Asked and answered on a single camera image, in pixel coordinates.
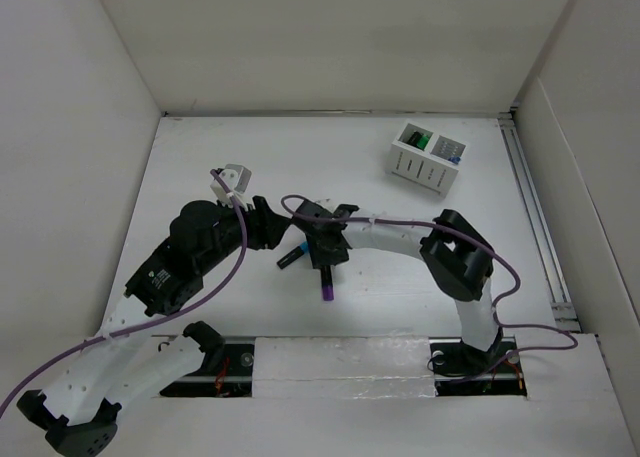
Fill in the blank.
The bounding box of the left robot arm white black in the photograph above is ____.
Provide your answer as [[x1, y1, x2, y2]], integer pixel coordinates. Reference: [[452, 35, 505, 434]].
[[17, 196, 290, 456]]

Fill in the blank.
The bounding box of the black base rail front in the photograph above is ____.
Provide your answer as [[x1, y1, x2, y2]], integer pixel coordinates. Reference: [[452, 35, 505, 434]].
[[161, 337, 527, 398]]

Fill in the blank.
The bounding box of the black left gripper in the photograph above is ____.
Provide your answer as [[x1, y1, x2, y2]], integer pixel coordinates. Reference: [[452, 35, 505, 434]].
[[197, 192, 289, 274]]

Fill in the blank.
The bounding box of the white slotted pen holder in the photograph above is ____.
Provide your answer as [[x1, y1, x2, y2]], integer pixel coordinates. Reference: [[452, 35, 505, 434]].
[[385, 121, 468, 197]]

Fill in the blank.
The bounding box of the aluminium rail right side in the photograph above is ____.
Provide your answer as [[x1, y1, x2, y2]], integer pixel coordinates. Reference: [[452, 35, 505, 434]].
[[498, 113, 582, 333]]

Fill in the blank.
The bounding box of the purple cap black highlighter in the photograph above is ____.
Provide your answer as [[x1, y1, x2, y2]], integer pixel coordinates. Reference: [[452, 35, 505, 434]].
[[320, 266, 334, 302]]

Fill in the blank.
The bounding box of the green cap black highlighter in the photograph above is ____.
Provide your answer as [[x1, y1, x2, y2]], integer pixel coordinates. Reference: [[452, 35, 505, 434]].
[[416, 134, 430, 151]]

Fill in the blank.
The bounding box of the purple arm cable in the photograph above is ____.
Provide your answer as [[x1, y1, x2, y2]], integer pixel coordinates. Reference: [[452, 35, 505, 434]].
[[279, 193, 580, 383], [0, 167, 249, 418]]

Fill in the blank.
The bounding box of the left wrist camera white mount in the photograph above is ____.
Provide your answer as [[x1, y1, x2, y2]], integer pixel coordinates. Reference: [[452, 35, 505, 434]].
[[210, 164, 252, 207]]

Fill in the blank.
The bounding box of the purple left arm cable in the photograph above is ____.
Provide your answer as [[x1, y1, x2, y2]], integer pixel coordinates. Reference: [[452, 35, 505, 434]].
[[0, 167, 249, 418]]

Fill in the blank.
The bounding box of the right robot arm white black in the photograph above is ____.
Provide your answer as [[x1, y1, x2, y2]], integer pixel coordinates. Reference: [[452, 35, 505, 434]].
[[292, 200, 503, 376]]

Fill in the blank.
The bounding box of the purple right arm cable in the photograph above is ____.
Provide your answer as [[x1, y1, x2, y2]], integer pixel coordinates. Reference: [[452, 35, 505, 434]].
[[279, 193, 580, 383]]

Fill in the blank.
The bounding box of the yellow cap black highlighter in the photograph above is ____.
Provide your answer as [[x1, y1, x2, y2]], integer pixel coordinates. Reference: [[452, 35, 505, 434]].
[[406, 131, 422, 147]]

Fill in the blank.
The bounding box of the blue cap black highlighter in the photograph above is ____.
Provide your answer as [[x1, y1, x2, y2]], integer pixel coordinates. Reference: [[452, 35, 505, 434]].
[[276, 242, 309, 270]]

